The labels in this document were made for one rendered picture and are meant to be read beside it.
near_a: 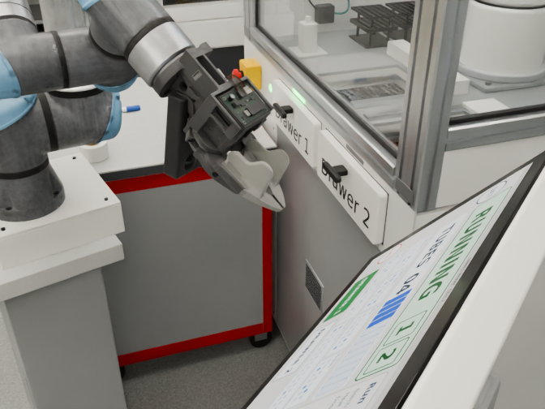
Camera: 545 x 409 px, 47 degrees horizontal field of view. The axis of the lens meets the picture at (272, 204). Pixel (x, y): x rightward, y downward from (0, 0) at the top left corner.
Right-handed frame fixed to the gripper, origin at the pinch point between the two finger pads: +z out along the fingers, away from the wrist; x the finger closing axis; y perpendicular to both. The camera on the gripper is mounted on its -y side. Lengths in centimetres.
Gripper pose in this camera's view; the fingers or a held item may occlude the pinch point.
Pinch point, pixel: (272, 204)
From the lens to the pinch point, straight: 77.0
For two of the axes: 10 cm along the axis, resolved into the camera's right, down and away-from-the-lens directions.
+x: 5.5, -4.4, 7.1
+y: 5.4, -4.7, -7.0
